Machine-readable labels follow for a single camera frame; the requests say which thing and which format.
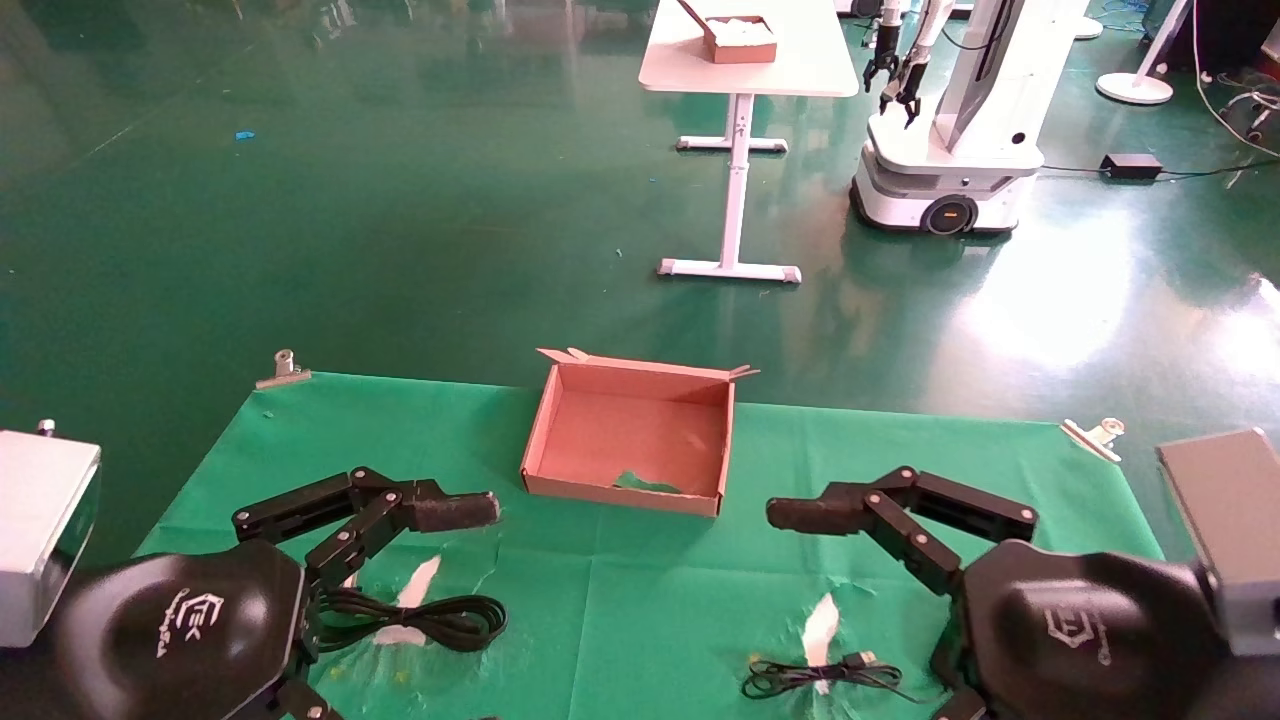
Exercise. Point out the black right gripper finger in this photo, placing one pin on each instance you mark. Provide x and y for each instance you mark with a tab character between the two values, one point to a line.
960	705
820	513

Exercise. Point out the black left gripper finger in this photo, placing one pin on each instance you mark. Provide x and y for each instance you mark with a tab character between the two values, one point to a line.
300	703
440	510

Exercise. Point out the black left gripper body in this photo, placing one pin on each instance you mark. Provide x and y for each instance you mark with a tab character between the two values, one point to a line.
170	640

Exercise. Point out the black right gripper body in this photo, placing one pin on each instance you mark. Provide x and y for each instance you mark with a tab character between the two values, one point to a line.
1090	640

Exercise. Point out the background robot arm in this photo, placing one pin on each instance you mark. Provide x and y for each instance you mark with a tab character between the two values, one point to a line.
882	55
912	80

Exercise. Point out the open brown cardboard box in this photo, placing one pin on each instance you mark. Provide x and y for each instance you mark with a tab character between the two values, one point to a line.
630	430

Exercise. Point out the small cardboard box with paper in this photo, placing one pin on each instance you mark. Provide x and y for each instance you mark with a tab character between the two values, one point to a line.
740	40

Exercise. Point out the green table cloth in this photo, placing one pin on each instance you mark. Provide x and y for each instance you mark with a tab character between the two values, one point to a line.
650	600

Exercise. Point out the metal cloth clip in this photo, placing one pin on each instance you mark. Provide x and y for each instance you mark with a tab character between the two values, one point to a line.
1095	437
284	370

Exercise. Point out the white wheeled background robot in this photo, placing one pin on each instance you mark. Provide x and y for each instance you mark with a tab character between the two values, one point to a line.
950	170

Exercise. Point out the black power brick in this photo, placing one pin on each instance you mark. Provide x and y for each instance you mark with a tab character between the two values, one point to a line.
1131	165

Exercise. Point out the white round floor stand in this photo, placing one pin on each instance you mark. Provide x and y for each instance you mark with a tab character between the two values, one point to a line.
1135	88

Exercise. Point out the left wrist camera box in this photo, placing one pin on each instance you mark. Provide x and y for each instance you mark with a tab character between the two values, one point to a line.
40	530

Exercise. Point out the white pedestal table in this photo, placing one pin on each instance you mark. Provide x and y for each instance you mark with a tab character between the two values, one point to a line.
800	60

